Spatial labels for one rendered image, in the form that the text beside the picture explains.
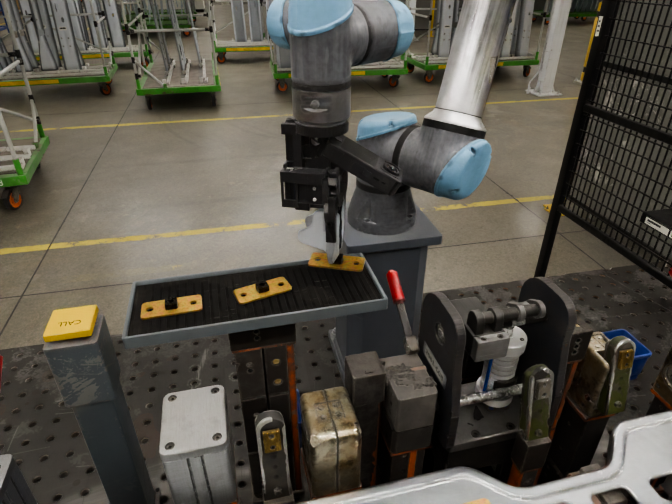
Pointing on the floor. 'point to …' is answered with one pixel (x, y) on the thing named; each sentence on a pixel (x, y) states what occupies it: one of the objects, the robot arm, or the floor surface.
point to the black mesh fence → (614, 142)
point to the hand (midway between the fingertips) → (337, 252)
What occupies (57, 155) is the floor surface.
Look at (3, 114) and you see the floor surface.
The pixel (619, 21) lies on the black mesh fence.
